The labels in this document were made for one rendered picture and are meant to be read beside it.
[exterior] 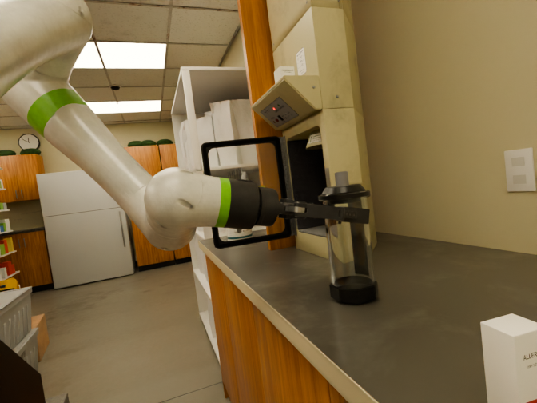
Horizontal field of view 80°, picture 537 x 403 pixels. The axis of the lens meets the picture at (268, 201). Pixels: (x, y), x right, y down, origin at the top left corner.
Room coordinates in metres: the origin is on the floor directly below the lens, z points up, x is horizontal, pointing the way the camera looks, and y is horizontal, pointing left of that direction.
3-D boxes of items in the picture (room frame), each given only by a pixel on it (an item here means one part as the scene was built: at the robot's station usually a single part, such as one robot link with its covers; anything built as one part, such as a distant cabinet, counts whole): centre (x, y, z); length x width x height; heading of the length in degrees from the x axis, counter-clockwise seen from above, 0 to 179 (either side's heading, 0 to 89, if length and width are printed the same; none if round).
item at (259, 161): (1.22, 0.07, 1.19); 0.30 x 0.01 x 0.40; 102
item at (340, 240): (0.68, -0.16, 1.06); 0.11 x 0.11 x 0.21
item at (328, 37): (1.16, -0.26, 1.33); 0.32 x 0.25 x 0.77; 20
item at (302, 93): (1.09, -0.09, 1.46); 0.32 x 0.11 x 0.10; 20
